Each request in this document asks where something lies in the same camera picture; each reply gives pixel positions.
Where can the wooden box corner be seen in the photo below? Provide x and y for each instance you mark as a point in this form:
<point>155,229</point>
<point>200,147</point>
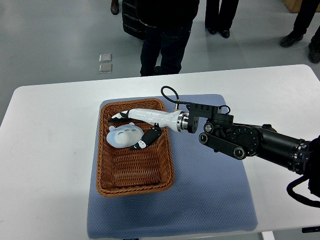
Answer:
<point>291,5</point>

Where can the person in black trousers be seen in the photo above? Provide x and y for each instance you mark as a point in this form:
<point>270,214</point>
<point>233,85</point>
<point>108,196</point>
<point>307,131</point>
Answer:
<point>219,16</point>

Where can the brown wicker basket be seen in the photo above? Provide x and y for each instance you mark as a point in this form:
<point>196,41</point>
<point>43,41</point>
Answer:
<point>122,171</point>

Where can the black table controller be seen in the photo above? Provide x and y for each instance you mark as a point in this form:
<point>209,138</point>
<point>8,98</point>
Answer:
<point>314,229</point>

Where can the lower metal floor plate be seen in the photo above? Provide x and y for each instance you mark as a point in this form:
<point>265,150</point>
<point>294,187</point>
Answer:
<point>105,68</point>

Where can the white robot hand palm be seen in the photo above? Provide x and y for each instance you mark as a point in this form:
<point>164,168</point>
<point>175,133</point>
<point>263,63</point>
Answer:
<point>172,120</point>

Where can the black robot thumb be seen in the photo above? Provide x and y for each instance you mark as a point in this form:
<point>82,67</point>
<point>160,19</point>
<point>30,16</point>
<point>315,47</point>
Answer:
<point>148,138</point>

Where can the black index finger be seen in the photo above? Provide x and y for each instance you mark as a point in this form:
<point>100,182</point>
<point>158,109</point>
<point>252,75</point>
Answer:
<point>119,117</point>

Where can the upper metal floor plate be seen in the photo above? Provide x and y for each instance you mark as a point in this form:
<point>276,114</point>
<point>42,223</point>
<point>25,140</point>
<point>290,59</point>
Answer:
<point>105,58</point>

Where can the person at right edge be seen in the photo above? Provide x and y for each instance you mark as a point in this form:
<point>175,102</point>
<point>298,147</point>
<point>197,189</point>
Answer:
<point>302,22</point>

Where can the blue plush toy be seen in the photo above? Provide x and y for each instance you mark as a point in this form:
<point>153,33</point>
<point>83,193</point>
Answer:
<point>124,136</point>

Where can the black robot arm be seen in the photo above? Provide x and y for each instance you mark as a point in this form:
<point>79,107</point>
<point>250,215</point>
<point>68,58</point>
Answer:
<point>236,140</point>

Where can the white table leg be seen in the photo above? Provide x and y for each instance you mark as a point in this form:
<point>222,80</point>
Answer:
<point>267,235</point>

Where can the person in dark jeans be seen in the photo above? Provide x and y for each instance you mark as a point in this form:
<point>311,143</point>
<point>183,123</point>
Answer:
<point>168,25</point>

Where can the metal floor plate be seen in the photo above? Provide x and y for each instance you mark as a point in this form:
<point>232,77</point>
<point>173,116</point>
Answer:
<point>105,58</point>
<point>105,68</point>

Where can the blue padded mat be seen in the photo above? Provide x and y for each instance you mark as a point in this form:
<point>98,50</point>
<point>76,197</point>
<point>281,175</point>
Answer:
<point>210,194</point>

